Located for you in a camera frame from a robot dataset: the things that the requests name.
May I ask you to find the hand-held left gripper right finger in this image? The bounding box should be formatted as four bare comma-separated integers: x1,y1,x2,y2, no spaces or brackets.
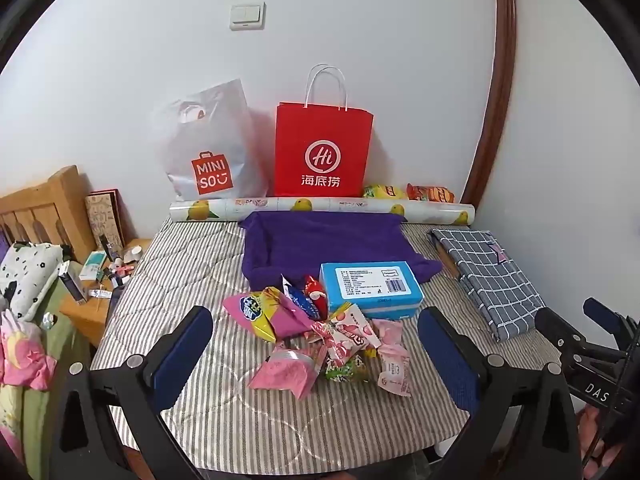
417,306,583,480

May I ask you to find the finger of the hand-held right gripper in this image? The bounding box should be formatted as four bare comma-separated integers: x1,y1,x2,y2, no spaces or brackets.
535,307,627,362
583,297,640,347

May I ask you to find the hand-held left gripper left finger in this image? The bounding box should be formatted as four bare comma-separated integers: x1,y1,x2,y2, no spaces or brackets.
50,305,221,480

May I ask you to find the small pink snack packet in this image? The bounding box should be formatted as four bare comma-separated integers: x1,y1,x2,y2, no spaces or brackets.
372,318,405,346
377,344,412,397

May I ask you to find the pink yellow snack bag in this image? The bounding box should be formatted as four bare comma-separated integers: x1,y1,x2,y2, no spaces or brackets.
222,286,316,344

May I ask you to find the white lychee snack packet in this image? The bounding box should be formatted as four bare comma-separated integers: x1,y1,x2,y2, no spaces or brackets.
322,303,384,361

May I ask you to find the green snack packet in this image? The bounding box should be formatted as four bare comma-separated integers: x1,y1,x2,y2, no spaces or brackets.
325,354,372,382

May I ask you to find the pink jelly cup packet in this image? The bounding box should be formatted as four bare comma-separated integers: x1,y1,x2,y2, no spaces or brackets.
248,342,327,401

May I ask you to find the long strawberry snack packet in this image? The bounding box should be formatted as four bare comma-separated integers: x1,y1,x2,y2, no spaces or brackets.
310,322,353,372

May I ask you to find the small blue snack packet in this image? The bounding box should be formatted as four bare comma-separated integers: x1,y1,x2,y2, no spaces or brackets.
281,274,321,319

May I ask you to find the small red snack packet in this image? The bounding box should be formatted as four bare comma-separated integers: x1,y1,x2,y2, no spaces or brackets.
305,275,330,321

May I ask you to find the person's right hand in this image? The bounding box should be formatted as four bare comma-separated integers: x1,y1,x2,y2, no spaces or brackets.
576,404,640,472

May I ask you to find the grey plaid cloth bundle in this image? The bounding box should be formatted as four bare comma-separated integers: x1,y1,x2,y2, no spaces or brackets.
427,228,562,344

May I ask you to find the blue tissue box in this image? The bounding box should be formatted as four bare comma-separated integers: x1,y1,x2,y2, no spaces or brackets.
320,261,425,321

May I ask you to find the wooden nightstand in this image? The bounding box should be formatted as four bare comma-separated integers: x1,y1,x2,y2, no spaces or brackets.
60,237,154,349

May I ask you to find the teal white carton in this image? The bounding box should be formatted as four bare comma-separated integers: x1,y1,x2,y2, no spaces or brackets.
79,252,107,281

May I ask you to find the dark blue carton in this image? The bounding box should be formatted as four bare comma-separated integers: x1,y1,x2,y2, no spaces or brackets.
58,260,89,304

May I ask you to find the patterned hardcover book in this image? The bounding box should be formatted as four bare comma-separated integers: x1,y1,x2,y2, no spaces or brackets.
84,188,126,252

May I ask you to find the pink plush toy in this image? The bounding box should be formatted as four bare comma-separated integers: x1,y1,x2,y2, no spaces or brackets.
0,309,59,392

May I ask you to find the orange snack packet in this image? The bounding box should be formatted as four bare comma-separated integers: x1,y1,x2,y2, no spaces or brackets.
406,183,456,205

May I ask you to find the green bed sheet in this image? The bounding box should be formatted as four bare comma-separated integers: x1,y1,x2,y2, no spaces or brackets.
0,305,93,466

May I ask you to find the purple cloth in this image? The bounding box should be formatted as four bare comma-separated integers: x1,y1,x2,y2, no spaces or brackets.
240,211,444,295

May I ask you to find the white flower print pillow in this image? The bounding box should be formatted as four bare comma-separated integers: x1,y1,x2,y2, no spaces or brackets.
0,241,64,322

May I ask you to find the fruit print paper roll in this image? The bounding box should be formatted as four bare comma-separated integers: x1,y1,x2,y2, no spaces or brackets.
169,197,474,227

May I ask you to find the wooden headboard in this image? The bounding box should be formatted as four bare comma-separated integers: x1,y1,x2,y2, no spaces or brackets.
0,165,97,264

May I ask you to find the white plastic shopping bag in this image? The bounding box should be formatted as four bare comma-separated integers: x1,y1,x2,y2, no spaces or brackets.
152,79,269,201

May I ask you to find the red paper shopping bag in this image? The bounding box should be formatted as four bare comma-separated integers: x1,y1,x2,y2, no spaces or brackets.
274,64,375,199

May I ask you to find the brown wooden door frame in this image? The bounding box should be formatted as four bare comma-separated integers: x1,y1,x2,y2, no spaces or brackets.
462,0,517,207

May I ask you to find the white light switch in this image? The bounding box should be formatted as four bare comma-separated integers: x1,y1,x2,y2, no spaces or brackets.
230,2,267,31

